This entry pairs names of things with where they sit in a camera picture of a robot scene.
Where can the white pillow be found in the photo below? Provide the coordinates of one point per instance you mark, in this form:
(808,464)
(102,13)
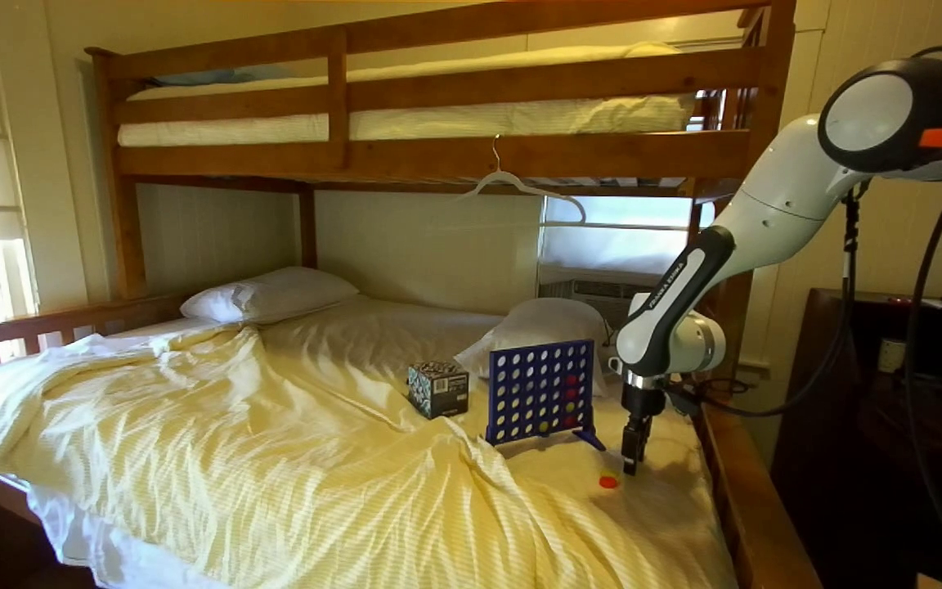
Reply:
(269,294)
(541,321)

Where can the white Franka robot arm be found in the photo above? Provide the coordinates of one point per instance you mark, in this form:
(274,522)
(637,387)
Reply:
(778,206)

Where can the window behind bed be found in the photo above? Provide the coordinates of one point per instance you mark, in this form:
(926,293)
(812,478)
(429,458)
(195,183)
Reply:
(613,234)

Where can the white cup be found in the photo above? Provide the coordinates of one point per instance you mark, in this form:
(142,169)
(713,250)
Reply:
(892,356)

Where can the wooden bunk bed frame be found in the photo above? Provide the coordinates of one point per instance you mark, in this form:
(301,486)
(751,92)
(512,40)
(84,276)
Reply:
(440,157)

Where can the bunk mattress with cream sheet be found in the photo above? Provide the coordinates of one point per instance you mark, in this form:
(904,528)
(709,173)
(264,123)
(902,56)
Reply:
(515,114)

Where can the pale yellow blanket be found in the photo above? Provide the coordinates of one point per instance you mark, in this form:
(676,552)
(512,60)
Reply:
(276,468)

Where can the white bed sheet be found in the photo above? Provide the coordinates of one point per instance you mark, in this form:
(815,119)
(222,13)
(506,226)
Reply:
(383,321)

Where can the red plastic disc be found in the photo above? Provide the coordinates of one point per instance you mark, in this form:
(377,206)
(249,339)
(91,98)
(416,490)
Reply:
(610,482)

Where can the white clothes hanger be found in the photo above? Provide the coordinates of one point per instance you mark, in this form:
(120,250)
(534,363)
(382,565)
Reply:
(515,183)

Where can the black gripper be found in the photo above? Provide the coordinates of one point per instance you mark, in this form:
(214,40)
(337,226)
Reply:
(641,408)

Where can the blue connect four grid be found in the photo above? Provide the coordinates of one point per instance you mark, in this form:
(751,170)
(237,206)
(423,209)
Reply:
(541,392)

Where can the dark wooden dresser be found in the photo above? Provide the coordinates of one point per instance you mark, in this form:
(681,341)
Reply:
(883,478)

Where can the patterned cube box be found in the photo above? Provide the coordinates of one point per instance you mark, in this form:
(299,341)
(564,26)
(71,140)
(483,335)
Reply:
(436,392)

